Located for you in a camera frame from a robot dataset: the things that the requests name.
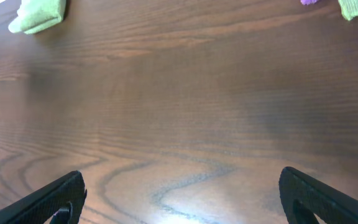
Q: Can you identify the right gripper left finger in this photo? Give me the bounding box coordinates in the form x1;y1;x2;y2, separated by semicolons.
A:
0;170;87;224

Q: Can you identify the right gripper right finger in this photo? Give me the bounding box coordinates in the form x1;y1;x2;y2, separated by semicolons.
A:
278;167;358;224

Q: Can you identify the green microfiber cloth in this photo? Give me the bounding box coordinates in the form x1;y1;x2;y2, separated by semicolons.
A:
8;0;67;34

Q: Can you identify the lower green cloth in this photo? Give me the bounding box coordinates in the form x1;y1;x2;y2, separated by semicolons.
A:
338;0;358;21

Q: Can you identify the purple microfiber cloth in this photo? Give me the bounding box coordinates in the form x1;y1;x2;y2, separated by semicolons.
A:
300;0;319;5

